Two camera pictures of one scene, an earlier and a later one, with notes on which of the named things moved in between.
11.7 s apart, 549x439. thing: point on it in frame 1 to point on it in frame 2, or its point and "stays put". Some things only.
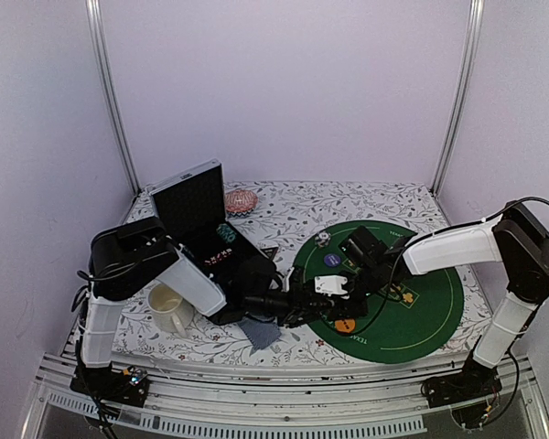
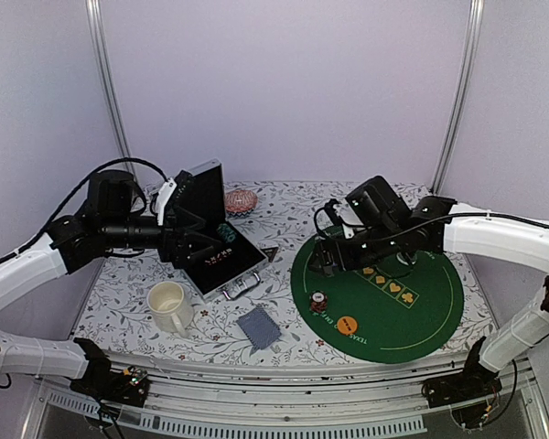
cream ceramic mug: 170,311 stays put
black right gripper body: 371,283 to 380,244
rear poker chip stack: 226,232 stays put
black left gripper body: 291,312 to 168,250
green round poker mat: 414,319 stays put
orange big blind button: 346,326 stays put
